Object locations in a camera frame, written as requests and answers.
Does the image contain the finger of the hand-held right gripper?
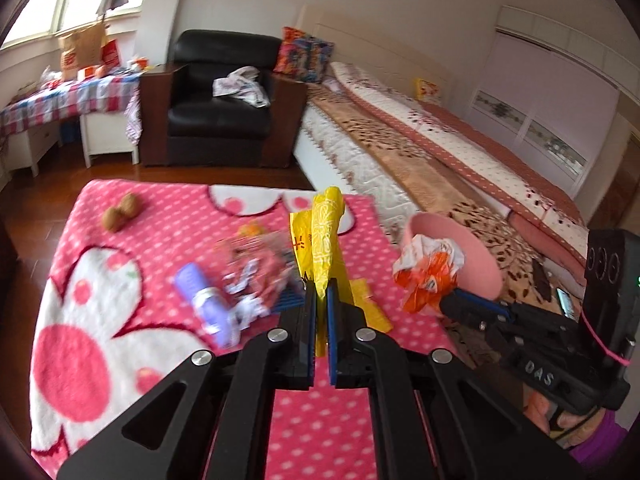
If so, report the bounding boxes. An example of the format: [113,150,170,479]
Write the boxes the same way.
[438,293,507,335]
[456,289,528,325]

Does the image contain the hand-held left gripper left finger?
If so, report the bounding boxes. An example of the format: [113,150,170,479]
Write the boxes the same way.
[57,280,318,480]

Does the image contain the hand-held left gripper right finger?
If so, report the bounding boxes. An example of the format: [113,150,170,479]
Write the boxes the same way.
[325,280,583,480]

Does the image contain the blue foam net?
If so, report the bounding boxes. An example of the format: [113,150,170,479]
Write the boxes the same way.
[271,280,307,315]

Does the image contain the pink plastic basin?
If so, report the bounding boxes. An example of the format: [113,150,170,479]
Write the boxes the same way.
[399,212,504,307]

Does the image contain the orange and white plastic wrapper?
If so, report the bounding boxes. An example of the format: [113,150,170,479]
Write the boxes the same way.
[392,234,467,315]

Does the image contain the pink wrapper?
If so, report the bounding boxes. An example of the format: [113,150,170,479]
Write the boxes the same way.
[214,232,302,332]

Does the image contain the yellow plastic bag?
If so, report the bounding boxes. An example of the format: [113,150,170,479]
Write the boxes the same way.
[289,186,394,359]

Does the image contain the purple packet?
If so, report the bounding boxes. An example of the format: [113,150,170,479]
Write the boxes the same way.
[172,261,240,349]

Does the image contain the person's right forearm purple sleeve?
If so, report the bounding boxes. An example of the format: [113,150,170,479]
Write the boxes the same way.
[569,407,637,467]

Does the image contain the person's right hand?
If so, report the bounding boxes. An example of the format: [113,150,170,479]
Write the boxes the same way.
[522,387,593,450]

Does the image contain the smartphone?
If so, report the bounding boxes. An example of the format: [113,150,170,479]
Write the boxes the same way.
[555,288,581,319]

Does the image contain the dark flat case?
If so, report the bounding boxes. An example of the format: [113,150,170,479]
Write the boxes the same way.
[530,259,552,302]

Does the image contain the white floral quilt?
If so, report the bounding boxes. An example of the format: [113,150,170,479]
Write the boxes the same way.
[329,61,590,262]

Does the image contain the brown leaf-print blanket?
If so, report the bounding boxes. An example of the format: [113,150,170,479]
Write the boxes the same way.
[306,82,587,323]

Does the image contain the bed with cream headboard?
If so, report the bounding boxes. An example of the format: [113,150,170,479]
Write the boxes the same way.
[292,4,603,366]

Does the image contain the pink dotted blanket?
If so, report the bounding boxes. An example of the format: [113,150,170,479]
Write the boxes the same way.
[30,180,462,480]

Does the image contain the white wardrobe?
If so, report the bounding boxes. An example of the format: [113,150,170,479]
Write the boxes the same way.
[466,5,640,202]

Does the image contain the yellow pillow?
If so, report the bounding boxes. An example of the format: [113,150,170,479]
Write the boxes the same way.
[413,77,442,101]

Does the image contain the black leather armchair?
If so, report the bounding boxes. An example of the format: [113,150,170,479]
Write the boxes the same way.
[138,29,309,169]

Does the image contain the white crumpled cloth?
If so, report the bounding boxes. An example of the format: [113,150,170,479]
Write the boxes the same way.
[212,66,274,109]

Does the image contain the colourful printed pillow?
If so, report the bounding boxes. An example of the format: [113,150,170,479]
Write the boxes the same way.
[273,26,335,85]

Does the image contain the white desk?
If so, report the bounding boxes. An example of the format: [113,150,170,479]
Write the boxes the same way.
[0,110,141,177]

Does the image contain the checked tablecloth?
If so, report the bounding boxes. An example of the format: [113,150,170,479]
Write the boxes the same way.
[0,72,144,142]

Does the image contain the red paper bag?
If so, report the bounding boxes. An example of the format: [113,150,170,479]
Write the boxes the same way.
[100,40,124,69]

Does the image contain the brown paper bag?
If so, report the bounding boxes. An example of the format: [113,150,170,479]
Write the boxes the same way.
[57,22,109,81]

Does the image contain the window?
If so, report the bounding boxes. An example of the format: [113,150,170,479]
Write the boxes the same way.
[0,0,157,50]

